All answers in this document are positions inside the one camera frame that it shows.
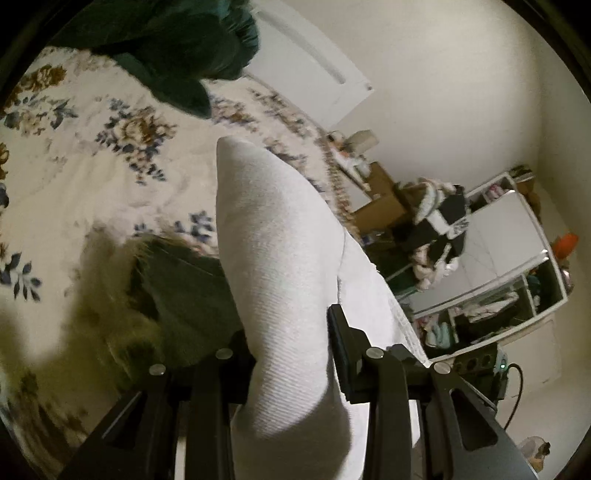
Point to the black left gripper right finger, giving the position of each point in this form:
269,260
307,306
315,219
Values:
424,422

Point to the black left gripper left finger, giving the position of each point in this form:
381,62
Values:
172,417

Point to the white pants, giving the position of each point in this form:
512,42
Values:
287,259

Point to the dark green clothing pile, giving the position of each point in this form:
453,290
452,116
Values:
170,47

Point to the black power strip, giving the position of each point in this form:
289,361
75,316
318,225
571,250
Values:
486,369

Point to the white shelf cabinet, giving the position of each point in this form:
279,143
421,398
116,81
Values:
507,280

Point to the floral bed blanket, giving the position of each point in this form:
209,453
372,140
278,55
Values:
91,163

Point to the orange object on cabinet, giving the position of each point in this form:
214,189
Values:
564,246

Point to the black and white clothes heap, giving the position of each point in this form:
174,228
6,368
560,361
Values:
440,218

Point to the brown cardboard box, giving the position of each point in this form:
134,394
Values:
385,209

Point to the white door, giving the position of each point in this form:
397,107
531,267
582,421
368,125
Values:
300,63

